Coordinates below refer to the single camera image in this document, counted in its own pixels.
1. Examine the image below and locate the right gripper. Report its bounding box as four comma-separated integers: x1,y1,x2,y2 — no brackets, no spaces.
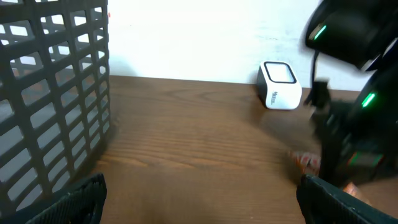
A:
311,62,397,187

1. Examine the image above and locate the white barcode scanner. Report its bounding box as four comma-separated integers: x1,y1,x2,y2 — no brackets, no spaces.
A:
256,61,302,110

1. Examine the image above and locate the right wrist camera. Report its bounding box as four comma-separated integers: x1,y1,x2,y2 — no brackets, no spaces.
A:
304,80,331,109

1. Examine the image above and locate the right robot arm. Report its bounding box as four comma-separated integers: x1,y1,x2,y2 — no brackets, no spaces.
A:
305,0,397,187

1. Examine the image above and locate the red chocolate bar wrapper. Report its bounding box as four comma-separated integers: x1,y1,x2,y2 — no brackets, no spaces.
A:
289,151,371,205

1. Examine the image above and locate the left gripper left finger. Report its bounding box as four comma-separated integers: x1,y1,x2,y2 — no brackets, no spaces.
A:
0,172,108,224

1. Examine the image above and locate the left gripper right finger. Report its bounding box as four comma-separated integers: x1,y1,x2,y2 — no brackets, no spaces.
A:
296,175,397,224

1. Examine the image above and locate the grey plastic basket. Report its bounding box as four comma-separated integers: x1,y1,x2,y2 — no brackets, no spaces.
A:
1,0,110,217

